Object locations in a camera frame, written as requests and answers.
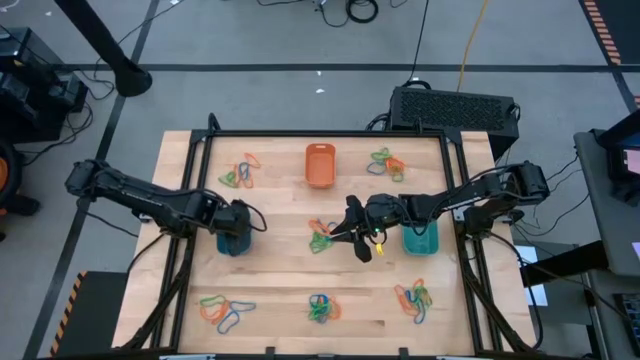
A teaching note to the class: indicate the dark grey desk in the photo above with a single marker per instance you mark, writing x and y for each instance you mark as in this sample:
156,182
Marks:
595,200

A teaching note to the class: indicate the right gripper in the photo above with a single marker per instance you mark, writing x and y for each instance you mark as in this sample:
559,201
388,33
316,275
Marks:
380,212

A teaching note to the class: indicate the blue plastic basket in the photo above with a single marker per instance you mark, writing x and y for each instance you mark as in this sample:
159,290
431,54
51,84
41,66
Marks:
235,247

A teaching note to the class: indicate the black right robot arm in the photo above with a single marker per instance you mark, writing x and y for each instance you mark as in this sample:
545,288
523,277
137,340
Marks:
470,192

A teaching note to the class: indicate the black laptop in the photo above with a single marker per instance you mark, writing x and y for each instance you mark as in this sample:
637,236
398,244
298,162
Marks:
620,135

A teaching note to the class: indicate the black pole stand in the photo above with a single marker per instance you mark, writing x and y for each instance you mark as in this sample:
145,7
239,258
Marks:
131,77

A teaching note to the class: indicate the black aluminium table frame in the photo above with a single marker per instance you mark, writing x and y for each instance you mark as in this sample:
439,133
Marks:
300,134

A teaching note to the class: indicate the black beam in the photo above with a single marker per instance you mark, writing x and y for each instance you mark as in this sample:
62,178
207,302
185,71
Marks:
565,260

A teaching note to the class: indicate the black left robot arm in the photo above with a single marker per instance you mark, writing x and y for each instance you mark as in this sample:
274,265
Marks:
145,197

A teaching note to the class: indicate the black mat with hazard stripes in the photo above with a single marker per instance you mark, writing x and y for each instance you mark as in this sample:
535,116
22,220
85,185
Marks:
622,25
95,320

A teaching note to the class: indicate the silver arm base bracket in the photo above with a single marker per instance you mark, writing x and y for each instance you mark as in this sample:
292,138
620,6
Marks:
145,217
457,215

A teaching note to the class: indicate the black computer tower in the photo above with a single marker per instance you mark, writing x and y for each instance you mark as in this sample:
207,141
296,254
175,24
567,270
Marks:
450,107

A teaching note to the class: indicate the black orange wheeled device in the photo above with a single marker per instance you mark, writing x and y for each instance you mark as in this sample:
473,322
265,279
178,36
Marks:
10,190

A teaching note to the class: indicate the black keyboard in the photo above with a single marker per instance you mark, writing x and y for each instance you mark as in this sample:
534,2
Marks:
630,320

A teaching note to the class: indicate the orange plastic basket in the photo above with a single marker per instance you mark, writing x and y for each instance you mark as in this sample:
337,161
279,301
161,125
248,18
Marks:
320,167

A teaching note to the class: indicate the teal plastic basket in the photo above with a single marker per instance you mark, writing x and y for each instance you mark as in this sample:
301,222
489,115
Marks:
422,242

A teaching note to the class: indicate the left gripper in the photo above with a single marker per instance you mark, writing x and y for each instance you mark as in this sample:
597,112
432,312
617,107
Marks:
234,217

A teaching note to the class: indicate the black equipment cart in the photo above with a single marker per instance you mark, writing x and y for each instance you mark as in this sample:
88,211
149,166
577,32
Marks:
30,100

